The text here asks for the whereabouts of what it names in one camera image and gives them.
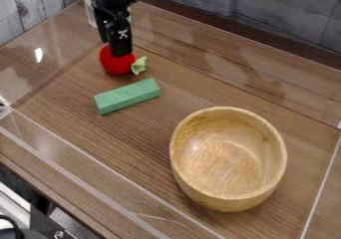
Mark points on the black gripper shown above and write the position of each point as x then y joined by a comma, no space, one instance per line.
112,15

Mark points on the light wooden bowl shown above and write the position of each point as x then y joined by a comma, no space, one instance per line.
228,158

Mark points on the clear acrylic tray enclosure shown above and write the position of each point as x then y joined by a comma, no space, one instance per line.
102,165

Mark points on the black bracket bottom left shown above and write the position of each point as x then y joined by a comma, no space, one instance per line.
45,225

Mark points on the green rectangular block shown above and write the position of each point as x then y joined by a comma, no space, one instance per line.
126,96

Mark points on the red plush fruit green stem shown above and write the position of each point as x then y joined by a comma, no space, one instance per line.
122,65

